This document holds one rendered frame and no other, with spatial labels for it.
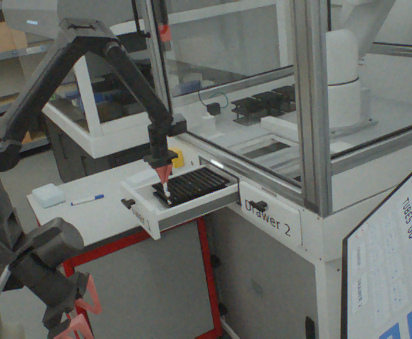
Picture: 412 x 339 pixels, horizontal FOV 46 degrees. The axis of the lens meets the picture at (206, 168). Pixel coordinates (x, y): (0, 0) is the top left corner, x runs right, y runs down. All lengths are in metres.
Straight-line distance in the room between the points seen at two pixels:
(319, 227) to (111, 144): 1.35
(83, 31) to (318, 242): 0.81
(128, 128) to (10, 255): 1.63
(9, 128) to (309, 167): 0.75
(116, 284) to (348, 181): 0.97
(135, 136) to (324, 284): 1.35
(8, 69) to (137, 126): 3.41
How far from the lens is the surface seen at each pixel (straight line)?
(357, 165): 1.33
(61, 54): 1.16
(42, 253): 0.86
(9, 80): 5.70
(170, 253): 1.91
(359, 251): 1.06
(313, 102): 1.18
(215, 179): 1.69
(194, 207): 1.57
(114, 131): 2.39
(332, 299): 1.48
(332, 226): 1.34
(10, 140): 1.26
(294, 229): 1.39
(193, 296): 2.06
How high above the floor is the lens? 1.59
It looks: 23 degrees down
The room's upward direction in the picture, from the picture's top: 8 degrees counter-clockwise
